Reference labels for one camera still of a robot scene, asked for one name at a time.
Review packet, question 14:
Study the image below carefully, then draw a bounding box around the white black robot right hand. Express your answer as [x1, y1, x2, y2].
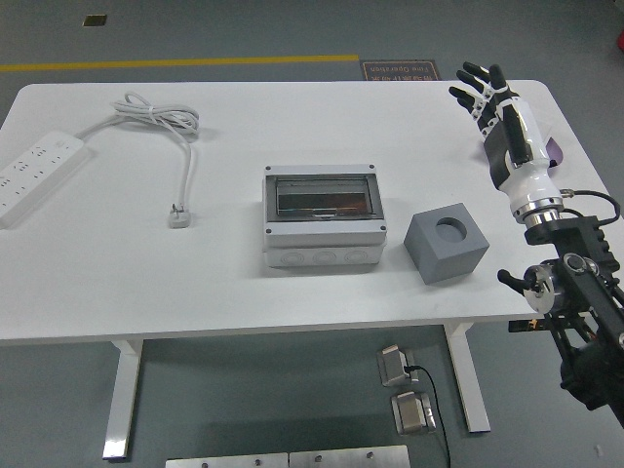
[448, 60, 563, 216]

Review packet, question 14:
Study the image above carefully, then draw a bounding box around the transparent hinged box lid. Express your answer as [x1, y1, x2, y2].
[265, 173, 384, 223]

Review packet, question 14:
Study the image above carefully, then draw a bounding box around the grey plastic junction box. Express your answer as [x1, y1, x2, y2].
[261, 164, 387, 267]

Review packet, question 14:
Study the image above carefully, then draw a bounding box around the grey cube holder block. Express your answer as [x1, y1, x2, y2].
[403, 202, 490, 286]

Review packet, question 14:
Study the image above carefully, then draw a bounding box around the brown floor sign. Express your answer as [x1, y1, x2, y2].
[359, 59, 443, 83]

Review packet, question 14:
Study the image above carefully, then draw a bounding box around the black table control panel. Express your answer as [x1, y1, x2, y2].
[508, 319, 552, 333]

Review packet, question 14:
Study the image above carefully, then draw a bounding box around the white table leg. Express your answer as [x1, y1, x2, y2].
[442, 322, 491, 434]
[100, 339, 145, 462]

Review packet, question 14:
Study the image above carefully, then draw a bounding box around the silver foot pedal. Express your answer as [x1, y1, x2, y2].
[389, 389, 438, 436]
[375, 344, 418, 389]

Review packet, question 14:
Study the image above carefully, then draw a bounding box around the yellow floor tape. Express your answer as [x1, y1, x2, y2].
[0, 54, 361, 73]

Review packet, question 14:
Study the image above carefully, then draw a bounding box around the grey metal plate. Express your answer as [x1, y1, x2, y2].
[164, 451, 290, 468]
[288, 444, 410, 468]

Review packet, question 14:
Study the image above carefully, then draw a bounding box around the white power strip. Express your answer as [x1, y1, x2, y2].
[0, 129, 92, 229]

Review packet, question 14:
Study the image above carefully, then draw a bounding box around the black pedal cable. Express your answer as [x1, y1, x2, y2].
[404, 364, 452, 468]

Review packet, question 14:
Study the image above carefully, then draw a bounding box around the white power cord with plug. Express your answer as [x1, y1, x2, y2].
[77, 91, 201, 229]

